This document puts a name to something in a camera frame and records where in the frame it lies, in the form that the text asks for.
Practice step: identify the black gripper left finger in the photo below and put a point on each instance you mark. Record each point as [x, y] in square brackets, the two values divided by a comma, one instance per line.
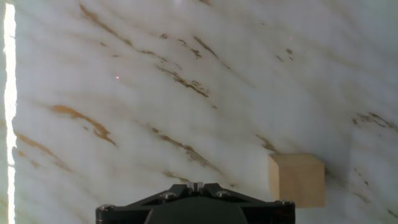
[130, 213]

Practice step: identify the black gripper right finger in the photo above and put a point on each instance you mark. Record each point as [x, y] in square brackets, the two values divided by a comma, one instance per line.
[264, 213]

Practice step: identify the small wooden block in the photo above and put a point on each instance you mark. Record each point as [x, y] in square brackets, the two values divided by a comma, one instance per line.
[298, 180]

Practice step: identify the marble pattern sheet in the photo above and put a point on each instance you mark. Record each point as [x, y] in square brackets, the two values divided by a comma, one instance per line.
[199, 93]

